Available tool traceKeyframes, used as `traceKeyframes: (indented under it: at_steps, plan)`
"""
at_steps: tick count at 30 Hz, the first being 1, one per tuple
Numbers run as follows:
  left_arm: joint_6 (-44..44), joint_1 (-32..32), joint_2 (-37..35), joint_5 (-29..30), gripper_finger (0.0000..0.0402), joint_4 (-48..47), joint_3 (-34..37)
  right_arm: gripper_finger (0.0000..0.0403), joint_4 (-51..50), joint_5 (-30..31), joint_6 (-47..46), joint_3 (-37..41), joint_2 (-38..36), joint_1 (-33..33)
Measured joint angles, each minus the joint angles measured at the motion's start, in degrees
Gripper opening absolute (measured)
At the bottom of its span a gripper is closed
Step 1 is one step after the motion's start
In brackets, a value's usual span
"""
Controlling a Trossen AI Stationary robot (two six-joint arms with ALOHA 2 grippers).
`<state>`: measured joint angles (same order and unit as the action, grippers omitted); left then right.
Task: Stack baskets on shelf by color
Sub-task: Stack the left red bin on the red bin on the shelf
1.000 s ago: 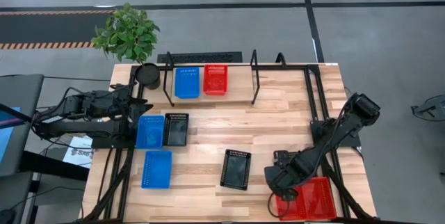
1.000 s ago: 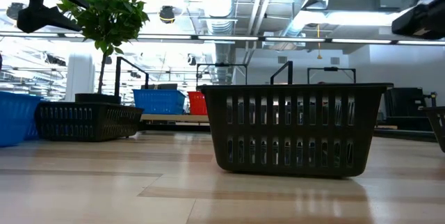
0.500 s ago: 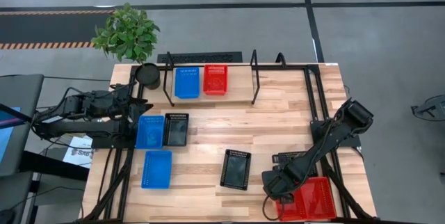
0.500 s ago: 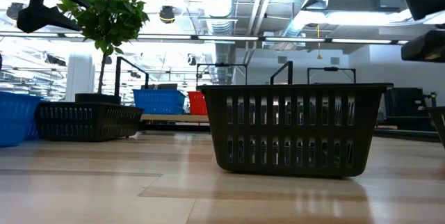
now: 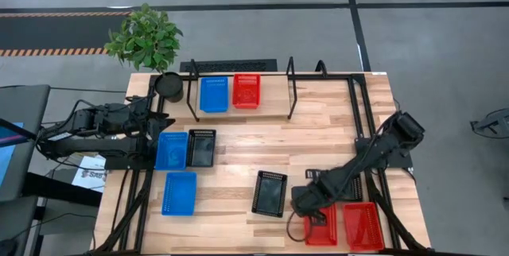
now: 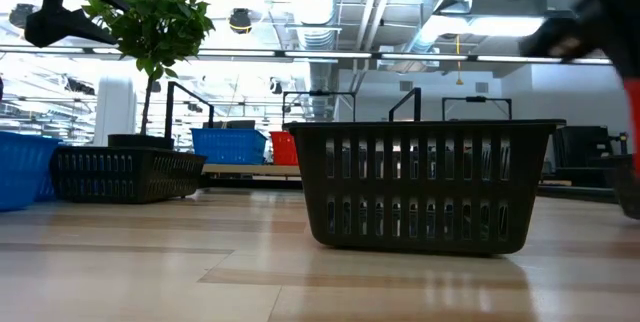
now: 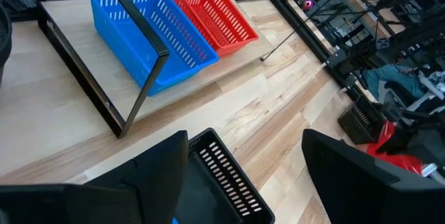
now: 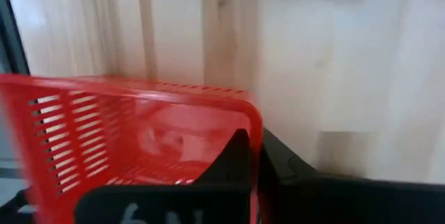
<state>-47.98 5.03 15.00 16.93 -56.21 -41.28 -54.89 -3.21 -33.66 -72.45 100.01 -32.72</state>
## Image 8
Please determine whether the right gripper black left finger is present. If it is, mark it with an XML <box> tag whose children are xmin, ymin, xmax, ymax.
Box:
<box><xmin>74</xmin><ymin>128</ymin><xmax>252</xmax><ymax>224</ymax></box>

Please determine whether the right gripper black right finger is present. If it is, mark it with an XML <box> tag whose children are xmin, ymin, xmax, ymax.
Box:
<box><xmin>259</xmin><ymin>128</ymin><xmax>445</xmax><ymax>224</ymax></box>

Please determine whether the red plastic slotted basket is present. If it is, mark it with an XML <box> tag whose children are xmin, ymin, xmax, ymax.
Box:
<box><xmin>0</xmin><ymin>73</ymin><xmax>264</xmax><ymax>224</ymax></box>

